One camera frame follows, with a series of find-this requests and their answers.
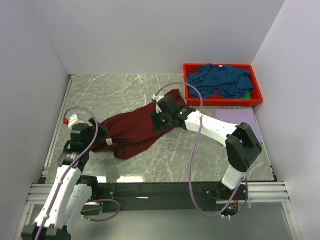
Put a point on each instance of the black base beam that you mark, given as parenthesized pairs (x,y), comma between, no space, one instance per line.
(142,196)

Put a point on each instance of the red plastic bin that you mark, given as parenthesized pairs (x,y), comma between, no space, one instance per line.
(256,97)

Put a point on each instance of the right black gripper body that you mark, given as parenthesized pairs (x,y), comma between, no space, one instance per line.
(162,122)

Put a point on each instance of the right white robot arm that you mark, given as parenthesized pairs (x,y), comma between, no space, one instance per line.
(240,141)

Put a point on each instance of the folded lavender t-shirt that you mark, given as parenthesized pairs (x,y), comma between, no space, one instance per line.
(239,115)

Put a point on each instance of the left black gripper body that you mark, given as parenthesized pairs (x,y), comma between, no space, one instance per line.
(101,134)

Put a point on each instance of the green garment in bin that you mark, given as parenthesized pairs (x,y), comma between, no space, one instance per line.
(246,96)

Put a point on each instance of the blue t-shirt in bin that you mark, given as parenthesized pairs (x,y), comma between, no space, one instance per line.
(227,81)

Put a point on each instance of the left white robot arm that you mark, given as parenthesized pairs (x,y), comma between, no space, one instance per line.
(70,190)

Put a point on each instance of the dark red t-shirt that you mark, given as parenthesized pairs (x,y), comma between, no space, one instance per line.
(130,133)

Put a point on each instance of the aluminium frame rail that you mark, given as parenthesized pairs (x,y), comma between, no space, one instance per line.
(259,192)

